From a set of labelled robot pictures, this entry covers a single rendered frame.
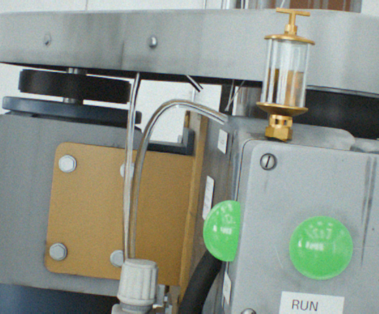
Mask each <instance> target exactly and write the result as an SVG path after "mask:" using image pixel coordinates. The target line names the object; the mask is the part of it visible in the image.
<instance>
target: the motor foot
mask: <svg viewBox="0 0 379 314"><path fill-rule="evenodd" d="M194 136H195V131H193V130H192V129H189V128H184V131H183V134H182V135H179V136H178V141H177V142H170V141H156V140H150V141H149V143H148V150H149V151H156V152H167V154H179V155H186V156H192V154H193V142H194Z"/></svg>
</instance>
